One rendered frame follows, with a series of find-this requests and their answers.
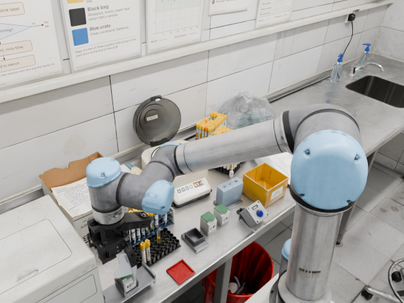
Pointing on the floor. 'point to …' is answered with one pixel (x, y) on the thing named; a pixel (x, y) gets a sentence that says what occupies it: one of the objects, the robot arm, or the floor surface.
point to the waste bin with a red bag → (243, 273)
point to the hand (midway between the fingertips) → (123, 262)
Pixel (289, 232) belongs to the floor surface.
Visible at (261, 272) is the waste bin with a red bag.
